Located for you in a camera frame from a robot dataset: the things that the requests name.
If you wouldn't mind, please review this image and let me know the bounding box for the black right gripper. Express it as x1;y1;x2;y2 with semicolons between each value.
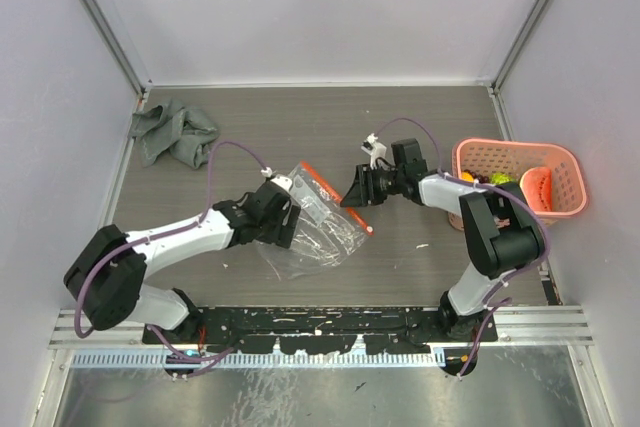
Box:
340;163;405;208

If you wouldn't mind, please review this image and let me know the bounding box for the clear zip top bag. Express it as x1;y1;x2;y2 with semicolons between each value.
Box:
257;161;374;279

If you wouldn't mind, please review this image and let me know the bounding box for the orange mango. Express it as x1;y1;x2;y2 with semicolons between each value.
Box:
461;172;475;183

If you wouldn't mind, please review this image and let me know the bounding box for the dark red grape bunch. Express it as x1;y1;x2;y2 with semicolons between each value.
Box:
474;175;491;184

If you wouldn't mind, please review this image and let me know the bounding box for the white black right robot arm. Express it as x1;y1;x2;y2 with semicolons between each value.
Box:
340;134;548;341

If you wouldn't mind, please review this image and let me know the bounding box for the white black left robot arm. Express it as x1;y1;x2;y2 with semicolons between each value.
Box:
63;175;301;343

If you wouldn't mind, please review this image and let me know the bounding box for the green custard apple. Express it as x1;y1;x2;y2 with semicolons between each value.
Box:
489;172;516;185

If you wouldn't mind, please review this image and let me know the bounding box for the green crumpled cloth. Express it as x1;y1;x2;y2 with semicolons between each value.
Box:
129;100;220;169

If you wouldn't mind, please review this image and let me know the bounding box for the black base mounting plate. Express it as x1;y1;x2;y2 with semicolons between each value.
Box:
159;307;497;355

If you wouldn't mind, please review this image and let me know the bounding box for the watermelon slice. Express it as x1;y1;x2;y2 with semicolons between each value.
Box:
519;167;553;212

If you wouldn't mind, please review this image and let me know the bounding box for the pink plastic basket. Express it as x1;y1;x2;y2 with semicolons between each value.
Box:
451;138;588;226

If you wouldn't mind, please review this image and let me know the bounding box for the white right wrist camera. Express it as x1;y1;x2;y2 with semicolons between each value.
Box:
361;133;387;169

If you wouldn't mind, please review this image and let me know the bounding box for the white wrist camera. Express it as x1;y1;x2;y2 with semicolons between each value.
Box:
269;174;293;195
361;133;387;169

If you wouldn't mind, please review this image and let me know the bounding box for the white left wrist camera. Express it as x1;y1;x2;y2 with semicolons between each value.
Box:
269;174;293;195

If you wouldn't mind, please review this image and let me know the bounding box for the white slotted cable duct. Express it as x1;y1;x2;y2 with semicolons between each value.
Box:
70;347;446;369

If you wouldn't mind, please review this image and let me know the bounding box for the aluminium front rail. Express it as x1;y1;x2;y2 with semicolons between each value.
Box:
47;304;596;351

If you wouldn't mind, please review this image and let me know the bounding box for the aluminium right frame post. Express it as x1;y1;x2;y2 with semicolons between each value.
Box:
489;0;553;96

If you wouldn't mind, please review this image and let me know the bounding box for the aluminium frame post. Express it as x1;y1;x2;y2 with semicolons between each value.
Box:
489;0;553;96
79;0;149;97

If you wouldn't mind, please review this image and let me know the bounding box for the aluminium left frame post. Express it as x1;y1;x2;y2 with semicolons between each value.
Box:
79;0;149;97

